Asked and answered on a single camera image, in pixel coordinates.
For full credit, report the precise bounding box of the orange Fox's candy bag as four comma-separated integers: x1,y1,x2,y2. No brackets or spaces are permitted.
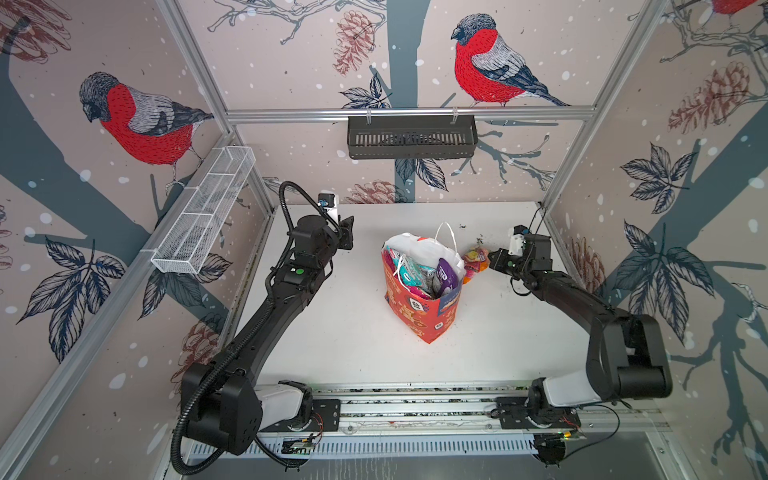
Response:
462,245,490,284

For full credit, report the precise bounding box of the purple Fox's berries bag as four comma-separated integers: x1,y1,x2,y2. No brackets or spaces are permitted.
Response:
433,258,460,298

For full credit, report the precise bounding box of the red paper gift bag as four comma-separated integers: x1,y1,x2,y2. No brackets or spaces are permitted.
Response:
381,222,465,344

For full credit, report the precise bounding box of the teal Fox's candy bag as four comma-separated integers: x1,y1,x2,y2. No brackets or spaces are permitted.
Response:
396,255,435,297

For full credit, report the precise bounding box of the pink Lay's chips bag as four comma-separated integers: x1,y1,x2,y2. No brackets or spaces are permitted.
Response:
384,247,433,300

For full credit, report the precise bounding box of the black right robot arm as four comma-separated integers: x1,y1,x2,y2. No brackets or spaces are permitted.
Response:
488,226,673,428

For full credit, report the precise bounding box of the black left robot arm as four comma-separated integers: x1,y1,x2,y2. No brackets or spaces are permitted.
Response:
171,215,354,474

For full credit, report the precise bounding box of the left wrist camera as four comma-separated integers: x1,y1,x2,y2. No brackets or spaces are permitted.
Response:
318,190,340,221

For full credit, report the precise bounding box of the black wall basket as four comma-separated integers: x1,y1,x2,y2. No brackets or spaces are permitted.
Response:
347,115,478,160

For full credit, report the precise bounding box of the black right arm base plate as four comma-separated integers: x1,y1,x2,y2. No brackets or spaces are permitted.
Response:
490,397,581,430

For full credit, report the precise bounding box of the aluminium frame crossbar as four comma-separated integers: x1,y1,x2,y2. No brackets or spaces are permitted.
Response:
225,106,597,125

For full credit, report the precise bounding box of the aluminium mounting rail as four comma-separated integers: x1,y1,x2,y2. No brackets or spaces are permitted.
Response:
305,381,672,438

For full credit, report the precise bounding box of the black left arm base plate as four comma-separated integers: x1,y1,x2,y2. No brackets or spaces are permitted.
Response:
262,399,341,434

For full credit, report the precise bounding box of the black left corrugated cable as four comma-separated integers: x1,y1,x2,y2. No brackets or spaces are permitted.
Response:
169,180,343,476

